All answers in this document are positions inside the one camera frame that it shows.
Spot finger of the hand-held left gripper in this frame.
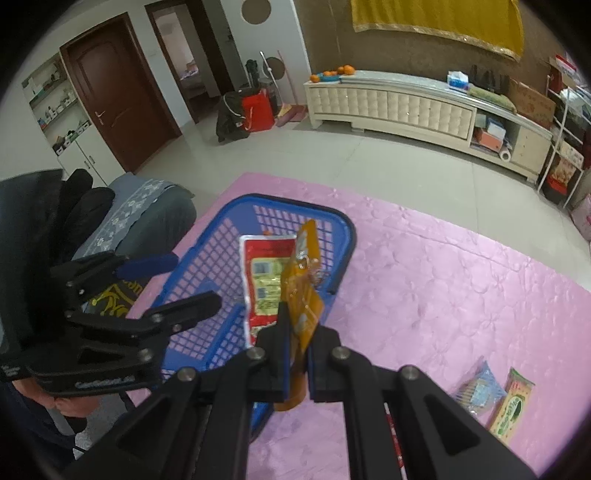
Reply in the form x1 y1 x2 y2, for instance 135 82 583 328
65 291 222 365
51 251 179 301

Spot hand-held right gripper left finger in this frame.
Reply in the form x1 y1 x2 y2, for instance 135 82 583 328
65 302 293 480

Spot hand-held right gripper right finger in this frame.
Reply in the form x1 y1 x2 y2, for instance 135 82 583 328
308 325 537 480

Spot large orange snack packet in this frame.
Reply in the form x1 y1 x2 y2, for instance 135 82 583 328
274 219 324 411

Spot red packet with yellow label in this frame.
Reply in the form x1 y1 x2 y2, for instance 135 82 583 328
239 234 297 349

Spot blue plastic basket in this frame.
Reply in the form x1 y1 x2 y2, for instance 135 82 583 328
150 194 357 444

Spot person's left forearm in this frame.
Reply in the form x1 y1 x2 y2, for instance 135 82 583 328
0 378 77 467

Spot person's left hand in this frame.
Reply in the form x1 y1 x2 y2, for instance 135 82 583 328
46 392 100 420

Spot grey embroidered chair cover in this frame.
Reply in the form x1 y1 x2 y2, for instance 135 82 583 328
69 174 197 319

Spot black jacket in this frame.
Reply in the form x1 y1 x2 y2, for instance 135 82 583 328
62 168 116 264

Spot pink tablecloth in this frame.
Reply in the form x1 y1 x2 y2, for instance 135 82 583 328
124 172 591 480

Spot clear blue snack packet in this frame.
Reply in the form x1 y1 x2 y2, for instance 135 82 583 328
455 361 507 414

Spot black bag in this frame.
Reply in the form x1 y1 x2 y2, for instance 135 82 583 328
216 91 252 143

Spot dark brown door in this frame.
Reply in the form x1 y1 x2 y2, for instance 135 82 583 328
60 12 182 174

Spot red shopping bag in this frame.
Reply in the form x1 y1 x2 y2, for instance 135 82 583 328
241 90 276 133

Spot green snack packet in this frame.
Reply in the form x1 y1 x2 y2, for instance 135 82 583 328
488 368 536 446

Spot broom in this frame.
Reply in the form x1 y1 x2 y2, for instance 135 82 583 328
276 50 308 124

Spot cream media cabinet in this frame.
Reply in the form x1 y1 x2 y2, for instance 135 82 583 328
303 70 553 184

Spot pink tote bag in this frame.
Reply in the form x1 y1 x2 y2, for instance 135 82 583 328
570 194 591 243

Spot green folded cloth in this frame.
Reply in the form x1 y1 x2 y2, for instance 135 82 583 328
466 85 517 113

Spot dark bottles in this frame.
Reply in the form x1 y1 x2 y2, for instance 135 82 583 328
470 65 511 93

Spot white metal storage rack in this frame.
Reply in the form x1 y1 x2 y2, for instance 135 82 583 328
536 55 591 208

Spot brown cardboard box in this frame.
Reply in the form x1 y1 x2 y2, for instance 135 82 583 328
507 78 557 130

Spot yellow cloth cover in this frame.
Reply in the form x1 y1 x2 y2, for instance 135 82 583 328
350 0 525 63

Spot white wall shelf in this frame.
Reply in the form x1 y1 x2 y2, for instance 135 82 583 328
21 52 93 155

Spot round brown wall decor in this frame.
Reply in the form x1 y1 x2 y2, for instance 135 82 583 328
241 0 273 25

